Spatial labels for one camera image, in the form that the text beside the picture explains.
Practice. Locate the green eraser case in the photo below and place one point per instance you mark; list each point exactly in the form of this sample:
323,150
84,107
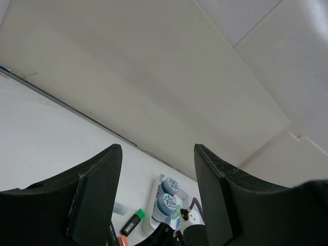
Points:
175,214

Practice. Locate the white divided organizer tray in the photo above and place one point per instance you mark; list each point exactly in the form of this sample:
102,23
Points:
183,199

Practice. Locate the green cap black highlighter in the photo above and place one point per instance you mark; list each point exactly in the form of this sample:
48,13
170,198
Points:
131,224

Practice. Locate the blue cap clear marker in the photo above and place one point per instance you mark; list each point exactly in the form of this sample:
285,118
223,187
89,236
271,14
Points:
120,209

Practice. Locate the blue patterned tape roll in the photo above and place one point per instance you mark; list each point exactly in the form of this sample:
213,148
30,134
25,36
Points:
168,186

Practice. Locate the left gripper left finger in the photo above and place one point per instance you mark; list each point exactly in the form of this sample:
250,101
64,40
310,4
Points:
71,208

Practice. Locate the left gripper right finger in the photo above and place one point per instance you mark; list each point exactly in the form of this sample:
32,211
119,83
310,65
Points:
241,209

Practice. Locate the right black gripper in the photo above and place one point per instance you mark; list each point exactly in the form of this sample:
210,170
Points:
164,235

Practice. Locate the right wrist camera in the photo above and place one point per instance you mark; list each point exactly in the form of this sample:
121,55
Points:
187,219

